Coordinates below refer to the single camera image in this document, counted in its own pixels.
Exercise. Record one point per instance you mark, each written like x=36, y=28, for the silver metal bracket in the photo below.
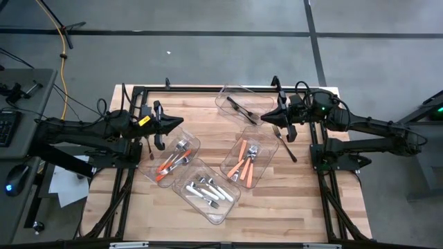
x=322, y=246
x=128, y=245

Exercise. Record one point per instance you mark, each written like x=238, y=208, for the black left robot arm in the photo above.
x=86, y=131

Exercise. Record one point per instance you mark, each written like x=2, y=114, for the black desk clamp mount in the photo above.
x=15, y=93

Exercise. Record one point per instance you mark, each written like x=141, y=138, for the black keyboard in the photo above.
x=8, y=128

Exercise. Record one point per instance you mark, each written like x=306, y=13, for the black caster wheel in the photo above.
x=38, y=227

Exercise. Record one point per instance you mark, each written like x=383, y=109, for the white paper sheet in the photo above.
x=67, y=186

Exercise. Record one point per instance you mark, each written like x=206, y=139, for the grey side desk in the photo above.
x=425, y=155

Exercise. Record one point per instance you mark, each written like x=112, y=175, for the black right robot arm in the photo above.
x=373, y=129

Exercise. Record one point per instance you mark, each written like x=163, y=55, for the black aluminium table frame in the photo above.
x=204, y=89

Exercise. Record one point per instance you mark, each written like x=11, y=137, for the black tripod stand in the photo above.
x=64, y=28

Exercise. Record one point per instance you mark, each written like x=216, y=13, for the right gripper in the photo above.
x=299, y=110

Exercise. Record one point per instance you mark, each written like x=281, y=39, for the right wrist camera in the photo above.
x=296, y=100

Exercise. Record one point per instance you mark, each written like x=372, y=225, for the black computer mouse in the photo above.
x=17, y=178

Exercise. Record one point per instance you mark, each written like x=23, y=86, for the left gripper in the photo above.
x=145, y=126

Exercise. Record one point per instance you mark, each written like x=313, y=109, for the clear plastic bin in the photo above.
x=263, y=103
x=162, y=148
x=216, y=214
x=266, y=162

